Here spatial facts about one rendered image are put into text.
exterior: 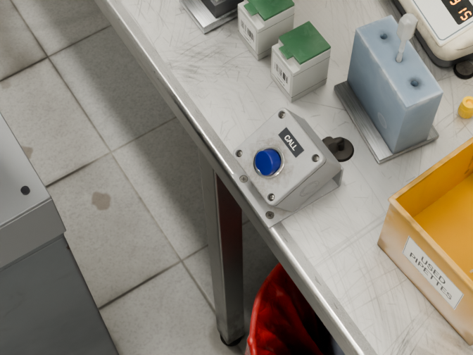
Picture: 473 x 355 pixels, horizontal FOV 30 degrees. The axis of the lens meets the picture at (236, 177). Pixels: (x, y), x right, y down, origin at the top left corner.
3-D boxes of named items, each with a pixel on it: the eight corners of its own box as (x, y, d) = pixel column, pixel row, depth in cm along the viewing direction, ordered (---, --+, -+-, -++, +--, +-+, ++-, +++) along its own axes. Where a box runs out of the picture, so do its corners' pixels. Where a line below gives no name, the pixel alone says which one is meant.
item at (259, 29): (237, 36, 98) (236, -3, 92) (273, 17, 99) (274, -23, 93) (257, 61, 96) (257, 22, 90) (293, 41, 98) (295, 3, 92)
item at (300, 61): (269, 77, 95) (271, 39, 89) (306, 57, 97) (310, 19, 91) (291, 103, 94) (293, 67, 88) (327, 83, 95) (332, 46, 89)
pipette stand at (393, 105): (333, 90, 95) (341, 33, 86) (390, 67, 96) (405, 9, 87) (378, 165, 90) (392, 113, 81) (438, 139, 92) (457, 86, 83)
